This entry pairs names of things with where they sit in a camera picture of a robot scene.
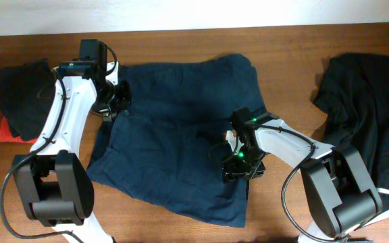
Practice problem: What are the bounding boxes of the dark navy blue shorts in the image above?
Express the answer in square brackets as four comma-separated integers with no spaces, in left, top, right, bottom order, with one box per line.
[86,54,266,227]

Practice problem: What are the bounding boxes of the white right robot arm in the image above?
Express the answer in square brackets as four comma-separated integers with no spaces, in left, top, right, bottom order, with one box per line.
[222,108,389,242]

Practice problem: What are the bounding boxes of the black garment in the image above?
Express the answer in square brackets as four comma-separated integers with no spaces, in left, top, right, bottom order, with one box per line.
[313,53,389,189]
[0,59,55,141]

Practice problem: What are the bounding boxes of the red folded garment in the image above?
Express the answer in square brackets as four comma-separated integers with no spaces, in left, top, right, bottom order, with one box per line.
[0,117,37,144]

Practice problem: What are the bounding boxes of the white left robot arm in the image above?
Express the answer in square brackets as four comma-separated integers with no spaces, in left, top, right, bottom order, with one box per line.
[7,61,129,242]

